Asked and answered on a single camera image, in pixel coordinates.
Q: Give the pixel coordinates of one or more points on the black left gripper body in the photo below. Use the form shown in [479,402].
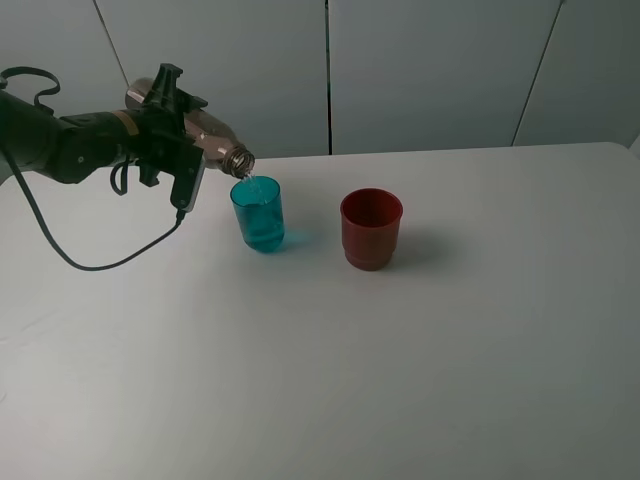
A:
[163,135]

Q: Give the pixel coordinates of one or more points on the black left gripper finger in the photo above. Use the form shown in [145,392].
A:
[165,94]

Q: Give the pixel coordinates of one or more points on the smoky transparent plastic bottle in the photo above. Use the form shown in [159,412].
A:
[210,135]

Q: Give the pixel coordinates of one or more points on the teal transparent plastic cup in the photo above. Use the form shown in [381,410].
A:
[257,205]

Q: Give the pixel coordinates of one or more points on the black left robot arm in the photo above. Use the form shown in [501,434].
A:
[65,148]

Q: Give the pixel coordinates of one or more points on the red plastic cup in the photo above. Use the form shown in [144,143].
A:
[370,222]

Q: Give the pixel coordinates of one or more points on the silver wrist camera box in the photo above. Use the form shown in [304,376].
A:
[187,171]

